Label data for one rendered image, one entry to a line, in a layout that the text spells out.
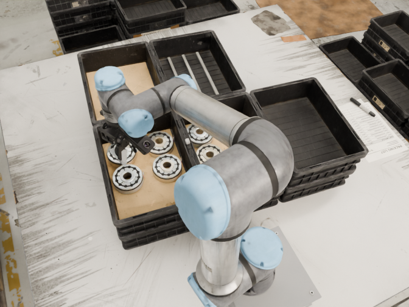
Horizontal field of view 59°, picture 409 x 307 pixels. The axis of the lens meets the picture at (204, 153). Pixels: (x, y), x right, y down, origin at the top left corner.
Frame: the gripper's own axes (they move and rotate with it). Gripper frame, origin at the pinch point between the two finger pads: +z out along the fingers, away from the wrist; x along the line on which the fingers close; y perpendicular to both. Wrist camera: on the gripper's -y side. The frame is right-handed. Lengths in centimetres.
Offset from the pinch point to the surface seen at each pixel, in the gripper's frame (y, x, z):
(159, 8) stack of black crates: 85, -127, 45
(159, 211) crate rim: -19.0, 10.2, 1.1
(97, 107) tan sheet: 32.3, -16.6, 11.1
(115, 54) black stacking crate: 41, -40, 4
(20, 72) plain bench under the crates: 87, -21, 24
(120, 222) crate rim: -11.6, 19.3, 1.1
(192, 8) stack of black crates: 75, -154, 56
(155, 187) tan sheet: -9.0, -0.1, 11.1
